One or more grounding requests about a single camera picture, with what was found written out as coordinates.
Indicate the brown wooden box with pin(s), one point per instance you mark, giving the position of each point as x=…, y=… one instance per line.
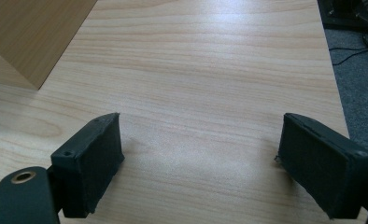
x=29, y=37

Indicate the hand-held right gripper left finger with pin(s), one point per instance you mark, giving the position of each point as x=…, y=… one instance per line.
x=92, y=168

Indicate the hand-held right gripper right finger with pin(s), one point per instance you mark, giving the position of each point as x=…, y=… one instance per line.
x=322, y=168

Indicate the black equipment base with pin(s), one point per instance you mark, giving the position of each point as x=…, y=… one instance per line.
x=350, y=14

